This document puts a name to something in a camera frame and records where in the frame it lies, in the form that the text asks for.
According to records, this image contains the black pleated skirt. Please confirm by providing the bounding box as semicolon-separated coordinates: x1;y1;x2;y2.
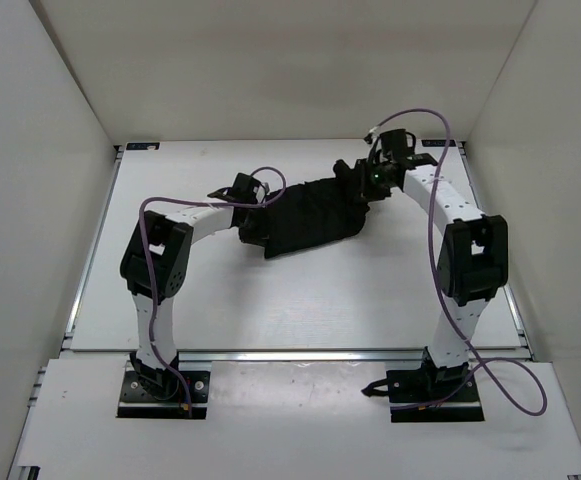
255;174;369;259

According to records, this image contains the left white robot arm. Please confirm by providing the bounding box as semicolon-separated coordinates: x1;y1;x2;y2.
120;173;274;398

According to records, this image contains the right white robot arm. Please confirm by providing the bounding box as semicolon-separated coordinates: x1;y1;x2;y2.
333;129;509;401

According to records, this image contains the right corner label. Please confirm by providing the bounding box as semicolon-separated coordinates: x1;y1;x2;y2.
421;139;456;148

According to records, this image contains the corner label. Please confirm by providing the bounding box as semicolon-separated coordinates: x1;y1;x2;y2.
421;139;456;148
125;142;160;151

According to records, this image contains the left corner label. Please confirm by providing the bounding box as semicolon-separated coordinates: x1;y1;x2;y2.
125;142;160;151

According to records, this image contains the aluminium rail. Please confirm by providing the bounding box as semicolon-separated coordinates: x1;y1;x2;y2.
178;347;423;363

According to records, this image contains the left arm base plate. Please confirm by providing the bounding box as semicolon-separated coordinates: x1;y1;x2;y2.
116;365;211;420

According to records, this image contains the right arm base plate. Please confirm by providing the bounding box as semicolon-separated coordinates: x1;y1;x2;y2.
361;368;485;423

